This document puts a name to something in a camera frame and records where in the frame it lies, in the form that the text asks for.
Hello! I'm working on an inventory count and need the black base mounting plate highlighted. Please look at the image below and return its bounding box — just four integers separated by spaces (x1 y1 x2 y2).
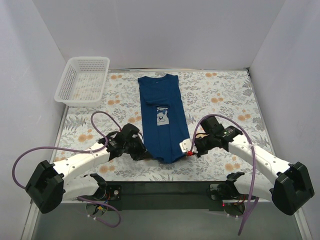
97 181 249 213

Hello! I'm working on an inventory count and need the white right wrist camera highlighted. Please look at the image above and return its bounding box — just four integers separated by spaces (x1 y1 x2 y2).
179 138 198 156

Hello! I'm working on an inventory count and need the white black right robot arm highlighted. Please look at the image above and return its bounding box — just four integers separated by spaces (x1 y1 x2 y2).
191 114 315 216

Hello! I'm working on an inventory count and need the blue printed t-shirt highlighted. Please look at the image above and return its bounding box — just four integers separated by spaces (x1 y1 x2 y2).
138 74 190 164

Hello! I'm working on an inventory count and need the white plastic basket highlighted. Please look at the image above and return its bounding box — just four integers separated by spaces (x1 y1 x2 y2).
54 56 110 107

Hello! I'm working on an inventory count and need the aluminium frame rail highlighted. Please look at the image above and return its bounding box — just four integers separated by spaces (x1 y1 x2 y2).
28 181 301 208

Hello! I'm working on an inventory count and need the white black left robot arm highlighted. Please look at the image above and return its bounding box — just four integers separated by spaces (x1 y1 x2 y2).
25 123 153 214

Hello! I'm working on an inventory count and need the floral table cloth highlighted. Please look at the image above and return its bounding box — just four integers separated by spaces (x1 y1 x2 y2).
55 71 273 181

